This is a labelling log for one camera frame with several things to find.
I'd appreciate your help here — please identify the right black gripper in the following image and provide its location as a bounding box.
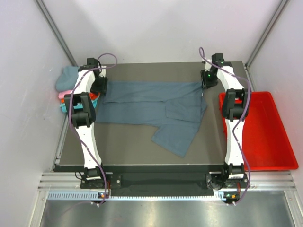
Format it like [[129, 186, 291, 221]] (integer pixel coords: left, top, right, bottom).
[[200, 69, 218, 89]]

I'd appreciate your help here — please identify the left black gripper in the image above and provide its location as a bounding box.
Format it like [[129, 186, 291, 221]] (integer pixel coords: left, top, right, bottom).
[[89, 75, 107, 96]]

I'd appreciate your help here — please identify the slate blue t shirt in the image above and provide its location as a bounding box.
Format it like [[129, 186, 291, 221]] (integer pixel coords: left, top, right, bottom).
[[96, 81, 207, 157]]

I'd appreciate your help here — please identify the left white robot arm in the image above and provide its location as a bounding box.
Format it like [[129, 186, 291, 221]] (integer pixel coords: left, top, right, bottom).
[[64, 58, 107, 189]]

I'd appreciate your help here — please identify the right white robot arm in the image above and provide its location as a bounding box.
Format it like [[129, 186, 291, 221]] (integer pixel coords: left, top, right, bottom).
[[199, 47, 251, 187]]

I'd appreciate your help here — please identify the folded orange t shirt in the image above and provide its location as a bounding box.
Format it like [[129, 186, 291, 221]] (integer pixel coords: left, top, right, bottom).
[[60, 93, 100, 104]]

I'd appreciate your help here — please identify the folded turquoise t shirt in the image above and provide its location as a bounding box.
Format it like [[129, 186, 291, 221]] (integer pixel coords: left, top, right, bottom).
[[60, 99, 98, 113]]

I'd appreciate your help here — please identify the folded grey-blue t shirt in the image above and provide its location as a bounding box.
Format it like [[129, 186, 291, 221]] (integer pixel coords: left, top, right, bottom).
[[55, 66, 79, 92]]

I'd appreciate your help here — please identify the folded pink t shirt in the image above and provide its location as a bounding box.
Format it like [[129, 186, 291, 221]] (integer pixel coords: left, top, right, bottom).
[[58, 90, 72, 100]]

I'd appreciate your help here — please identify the red plastic bin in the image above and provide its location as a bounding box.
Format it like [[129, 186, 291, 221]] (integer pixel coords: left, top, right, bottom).
[[218, 91, 299, 172]]

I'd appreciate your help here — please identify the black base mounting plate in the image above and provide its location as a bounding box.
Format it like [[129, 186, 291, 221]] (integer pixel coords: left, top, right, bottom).
[[80, 172, 248, 190]]

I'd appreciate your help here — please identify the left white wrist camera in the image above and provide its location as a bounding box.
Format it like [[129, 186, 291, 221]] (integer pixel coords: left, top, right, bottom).
[[99, 67, 107, 78]]

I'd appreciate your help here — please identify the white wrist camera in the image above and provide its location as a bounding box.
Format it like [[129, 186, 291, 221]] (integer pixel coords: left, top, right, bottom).
[[99, 67, 107, 78], [204, 60, 212, 72]]

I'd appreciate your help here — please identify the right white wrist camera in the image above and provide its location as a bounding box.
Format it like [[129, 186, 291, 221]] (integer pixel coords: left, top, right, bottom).
[[204, 60, 212, 72]]

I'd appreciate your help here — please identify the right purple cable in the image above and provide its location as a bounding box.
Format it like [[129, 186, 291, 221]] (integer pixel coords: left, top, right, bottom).
[[198, 46, 251, 206]]

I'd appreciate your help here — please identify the purple cable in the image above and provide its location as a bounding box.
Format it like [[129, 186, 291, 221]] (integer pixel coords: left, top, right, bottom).
[[67, 53, 118, 205], [198, 46, 251, 206]]

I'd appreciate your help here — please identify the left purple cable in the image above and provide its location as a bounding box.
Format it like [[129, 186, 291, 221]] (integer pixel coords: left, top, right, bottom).
[[67, 53, 118, 205]]

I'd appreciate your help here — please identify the right corner aluminium post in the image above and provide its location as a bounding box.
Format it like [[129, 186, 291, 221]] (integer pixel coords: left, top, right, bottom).
[[245, 0, 290, 68]]

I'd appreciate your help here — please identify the corner aluminium post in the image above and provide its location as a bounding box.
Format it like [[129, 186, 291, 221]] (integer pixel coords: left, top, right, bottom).
[[34, 0, 78, 66], [245, 0, 290, 68]]

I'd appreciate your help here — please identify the left corner aluminium post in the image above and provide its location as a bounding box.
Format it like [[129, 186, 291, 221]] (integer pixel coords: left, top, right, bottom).
[[34, 0, 78, 66]]

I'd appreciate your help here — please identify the aluminium frame rail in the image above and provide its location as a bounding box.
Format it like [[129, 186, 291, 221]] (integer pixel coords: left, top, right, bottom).
[[38, 171, 296, 191]]

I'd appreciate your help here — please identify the grey slotted cable duct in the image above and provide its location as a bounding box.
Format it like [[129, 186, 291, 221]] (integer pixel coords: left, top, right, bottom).
[[47, 191, 236, 201]]

